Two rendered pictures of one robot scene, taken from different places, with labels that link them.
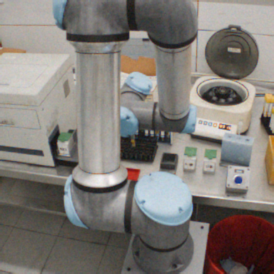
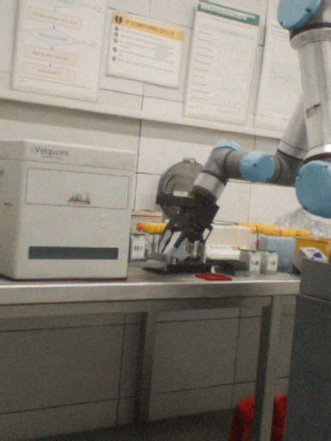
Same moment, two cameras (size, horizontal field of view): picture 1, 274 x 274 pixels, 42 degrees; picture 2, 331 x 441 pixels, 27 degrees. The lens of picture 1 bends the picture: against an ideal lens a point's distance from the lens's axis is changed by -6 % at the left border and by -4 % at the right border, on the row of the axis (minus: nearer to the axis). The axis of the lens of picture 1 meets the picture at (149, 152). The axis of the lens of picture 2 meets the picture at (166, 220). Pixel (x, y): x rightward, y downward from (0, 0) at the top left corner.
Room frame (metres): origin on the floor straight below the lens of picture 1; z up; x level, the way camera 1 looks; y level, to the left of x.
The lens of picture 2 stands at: (-0.18, 1.48, 1.10)
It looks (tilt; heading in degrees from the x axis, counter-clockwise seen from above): 3 degrees down; 311
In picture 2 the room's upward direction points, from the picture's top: 5 degrees clockwise
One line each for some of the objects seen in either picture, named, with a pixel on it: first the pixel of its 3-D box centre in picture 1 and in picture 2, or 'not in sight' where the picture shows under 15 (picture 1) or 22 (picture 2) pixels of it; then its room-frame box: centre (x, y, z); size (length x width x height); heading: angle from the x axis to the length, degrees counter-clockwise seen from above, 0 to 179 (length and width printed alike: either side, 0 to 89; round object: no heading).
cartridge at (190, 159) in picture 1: (190, 159); (249, 261); (0.91, -0.13, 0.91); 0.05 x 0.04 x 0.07; 166
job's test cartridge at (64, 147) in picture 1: (66, 145); (133, 247); (0.97, 0.28, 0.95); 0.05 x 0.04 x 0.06; 166
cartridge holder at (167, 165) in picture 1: (168, 162); (232, 267); (0.91, -0.06, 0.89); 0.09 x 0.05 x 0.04; 167
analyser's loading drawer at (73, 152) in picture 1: (61, 150); (124, 257); (0.97, 0.30, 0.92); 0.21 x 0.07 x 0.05; 76
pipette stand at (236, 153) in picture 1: (236, 150); (276, 253); (0.92, -0.29, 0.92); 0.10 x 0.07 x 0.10; 68
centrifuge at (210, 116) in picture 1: (220, 106); (209, 240); (1.17, -0.28, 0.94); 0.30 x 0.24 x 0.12; 157
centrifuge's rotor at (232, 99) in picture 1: (222, 98); not in sight; (1.18, -0.29, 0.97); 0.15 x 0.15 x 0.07
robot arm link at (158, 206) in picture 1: (160, 208); not in sight; (0.52, -0.02, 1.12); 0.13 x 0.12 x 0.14; 79
